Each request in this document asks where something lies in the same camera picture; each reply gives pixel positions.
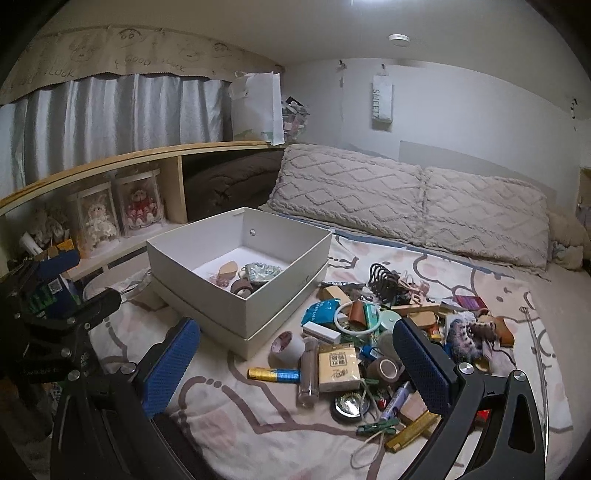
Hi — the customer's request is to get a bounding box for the green clip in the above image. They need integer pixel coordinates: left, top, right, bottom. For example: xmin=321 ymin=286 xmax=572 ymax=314
xmin=356 ymin=417 xmax=400 ymax=437

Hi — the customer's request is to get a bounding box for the beige tissue pack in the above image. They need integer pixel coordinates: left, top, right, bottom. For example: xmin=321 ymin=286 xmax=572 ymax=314
xmin=318 ymin=343 xmax=362 ymax=393

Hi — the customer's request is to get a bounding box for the white storage box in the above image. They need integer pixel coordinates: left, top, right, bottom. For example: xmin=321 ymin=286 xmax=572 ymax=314
xmin=147 ymin=208 xmax=332 ymax=339

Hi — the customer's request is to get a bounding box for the white paper bag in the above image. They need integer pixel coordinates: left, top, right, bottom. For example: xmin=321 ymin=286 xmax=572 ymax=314
xmin=229 ymin=72 xmax=284 ymax=146

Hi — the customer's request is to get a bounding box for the right beige textured pillow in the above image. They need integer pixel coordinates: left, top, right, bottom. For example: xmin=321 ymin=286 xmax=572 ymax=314
xmin=422 ymin=167 xmax=550 ymax=269

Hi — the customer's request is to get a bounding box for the blue marker pen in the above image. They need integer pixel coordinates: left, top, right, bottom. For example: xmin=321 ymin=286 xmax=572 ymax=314
xmin=380 ymin=381 xmax=413 ymax=421

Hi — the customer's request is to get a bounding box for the beige textured pillow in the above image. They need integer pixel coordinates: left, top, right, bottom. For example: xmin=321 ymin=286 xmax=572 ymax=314
xmin=422 ymin=167 xmax=550 ymax=269
xmin=264 ymin=144 xmax=425 ymax=245

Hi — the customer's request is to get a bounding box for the bag of pink beads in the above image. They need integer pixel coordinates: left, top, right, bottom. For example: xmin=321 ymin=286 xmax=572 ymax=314
xmin=208 ymin=274 xmax=231 ymax=289

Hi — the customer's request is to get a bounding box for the left beige textured pillow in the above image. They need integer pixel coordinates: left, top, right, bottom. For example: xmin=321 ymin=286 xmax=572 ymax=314
xmin=264 ymin=144 xmax=425 ymax=245

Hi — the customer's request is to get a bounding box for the doll in red dress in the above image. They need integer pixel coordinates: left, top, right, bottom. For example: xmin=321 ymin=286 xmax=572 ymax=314
xmin=126 ymin=189 xmax=160 ymax=230

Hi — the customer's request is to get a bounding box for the blue floral drawstring pouch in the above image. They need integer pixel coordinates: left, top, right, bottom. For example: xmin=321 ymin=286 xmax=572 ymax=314
xmin=243 ymin=262 xmax=283 ymax=285

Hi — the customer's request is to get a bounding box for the wooden leaf-shaped board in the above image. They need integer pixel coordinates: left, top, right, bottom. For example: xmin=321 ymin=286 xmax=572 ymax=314
xmin=217 ymin=261 xmax=238 ymax=281

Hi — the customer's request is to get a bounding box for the blue and gold tube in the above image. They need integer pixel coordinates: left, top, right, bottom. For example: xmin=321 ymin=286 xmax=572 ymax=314
xmin=247 ymin=368 xmax=301 ymax=384

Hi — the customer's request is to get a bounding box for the purple crochet piece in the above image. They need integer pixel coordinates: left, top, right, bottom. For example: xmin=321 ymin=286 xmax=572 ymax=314
xmin=446 ymin=319 xmax=483 ymax=363

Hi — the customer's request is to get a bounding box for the brown blanket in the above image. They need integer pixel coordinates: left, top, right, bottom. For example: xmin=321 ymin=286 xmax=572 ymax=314
xmin=182 ymin=149 xmax=283 ymax=222

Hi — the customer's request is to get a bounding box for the white tape roll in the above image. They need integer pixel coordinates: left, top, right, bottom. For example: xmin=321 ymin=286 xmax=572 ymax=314
xmin=270 ymin=331 xmax=305 ymax=368

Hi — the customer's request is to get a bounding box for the blue packet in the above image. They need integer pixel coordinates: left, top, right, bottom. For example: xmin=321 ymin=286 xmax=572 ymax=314
xmin=301 ymin=299 xmax=341 ymax=326

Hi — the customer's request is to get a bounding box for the clear plastic bottle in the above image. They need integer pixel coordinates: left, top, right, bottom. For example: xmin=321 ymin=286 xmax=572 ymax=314
xmin=297 ymin=337 xmax=320 ymax=408

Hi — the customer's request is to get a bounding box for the white ring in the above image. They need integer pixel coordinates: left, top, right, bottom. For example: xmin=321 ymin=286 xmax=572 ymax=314
xmin=332 ymin=303 xmax=383 ymax=336

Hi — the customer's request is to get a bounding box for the small brown tape roll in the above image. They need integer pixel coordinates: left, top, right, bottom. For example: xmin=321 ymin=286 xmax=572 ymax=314
xmin=367 ymin=357 xmax=405 ymax=386

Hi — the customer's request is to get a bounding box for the black hair claw clip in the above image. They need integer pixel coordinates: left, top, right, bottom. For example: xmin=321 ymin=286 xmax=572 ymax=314
xmin=367 ymin=263 xmax=402 ymax=304

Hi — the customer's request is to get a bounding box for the grey curtain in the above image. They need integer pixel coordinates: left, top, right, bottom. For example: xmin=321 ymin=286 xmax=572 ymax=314
xmin=1 ymin=75 xmax=231 ymax=196

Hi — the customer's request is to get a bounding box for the white rectangular stick box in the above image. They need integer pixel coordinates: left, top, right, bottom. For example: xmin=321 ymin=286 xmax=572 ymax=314
xmin=301 ymin=322 xmax=341 ymax=345

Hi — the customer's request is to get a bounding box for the round black gold tin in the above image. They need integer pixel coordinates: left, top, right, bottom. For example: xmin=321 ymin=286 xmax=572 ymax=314
xmin=331 ymin=392 xmax=370 ymax=424

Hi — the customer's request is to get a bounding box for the hanging white sweet sign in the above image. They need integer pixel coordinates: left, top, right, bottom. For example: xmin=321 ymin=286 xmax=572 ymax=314
xmin=372 ymin=75 xmax=394 ymax=127

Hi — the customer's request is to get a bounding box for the doll in white dress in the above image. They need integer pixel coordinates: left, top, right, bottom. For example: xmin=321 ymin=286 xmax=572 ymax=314
xmin=83 ymin=194 xmax=118 ymax=251

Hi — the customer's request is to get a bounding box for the gold foil box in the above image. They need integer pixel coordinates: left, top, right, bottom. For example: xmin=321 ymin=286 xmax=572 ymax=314
xmin=385 ymin=411 xmax=440 ymax=452

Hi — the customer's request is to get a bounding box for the white round device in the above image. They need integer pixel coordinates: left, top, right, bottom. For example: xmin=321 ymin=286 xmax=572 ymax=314
xmin=379 ymin=309 xmax=402 ymax=333

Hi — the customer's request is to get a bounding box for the wooden shelf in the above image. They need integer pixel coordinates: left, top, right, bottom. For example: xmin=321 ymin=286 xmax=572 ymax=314
xmin=0 ymin=140 xmax=286 ymax=282

